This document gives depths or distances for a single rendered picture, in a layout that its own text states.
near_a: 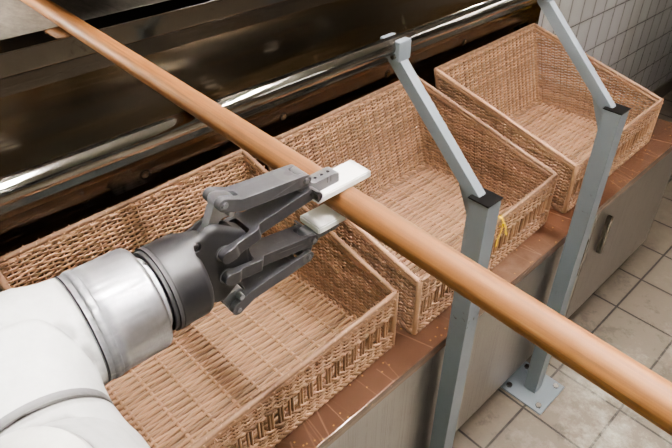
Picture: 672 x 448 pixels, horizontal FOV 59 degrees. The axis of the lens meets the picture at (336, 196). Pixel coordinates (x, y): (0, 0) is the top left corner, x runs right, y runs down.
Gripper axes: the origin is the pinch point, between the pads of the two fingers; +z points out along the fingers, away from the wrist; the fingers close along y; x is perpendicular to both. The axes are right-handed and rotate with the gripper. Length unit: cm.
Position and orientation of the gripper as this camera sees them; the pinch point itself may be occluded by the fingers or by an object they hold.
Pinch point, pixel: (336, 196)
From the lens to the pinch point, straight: 59.2
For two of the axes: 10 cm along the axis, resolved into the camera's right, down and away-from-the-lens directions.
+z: 7.4, -3.9, 5.5
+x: 6.7, 4.3, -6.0
